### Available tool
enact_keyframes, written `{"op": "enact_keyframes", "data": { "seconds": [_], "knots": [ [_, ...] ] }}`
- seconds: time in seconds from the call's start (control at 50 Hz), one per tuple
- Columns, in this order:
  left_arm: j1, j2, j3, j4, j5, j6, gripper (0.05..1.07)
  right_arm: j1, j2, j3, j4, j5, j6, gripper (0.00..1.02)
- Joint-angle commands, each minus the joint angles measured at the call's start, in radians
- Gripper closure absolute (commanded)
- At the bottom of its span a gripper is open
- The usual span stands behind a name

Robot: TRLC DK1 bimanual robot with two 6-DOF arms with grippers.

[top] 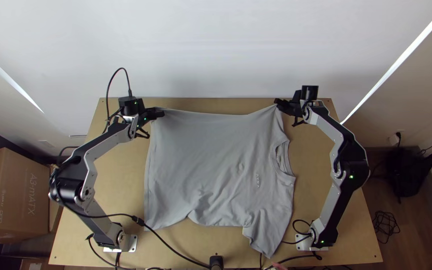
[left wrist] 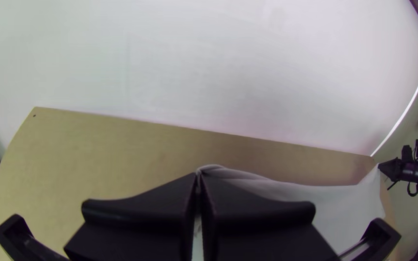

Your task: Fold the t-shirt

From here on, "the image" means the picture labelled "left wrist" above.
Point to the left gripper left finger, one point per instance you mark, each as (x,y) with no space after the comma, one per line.
(140,221)

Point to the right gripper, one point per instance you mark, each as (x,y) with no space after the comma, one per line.
(412,172)

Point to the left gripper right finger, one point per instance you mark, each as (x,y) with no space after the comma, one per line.
(259,228)

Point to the grey t-shirt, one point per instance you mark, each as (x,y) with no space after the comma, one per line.
(339,203)

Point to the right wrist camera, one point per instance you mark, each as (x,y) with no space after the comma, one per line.
(407,153)

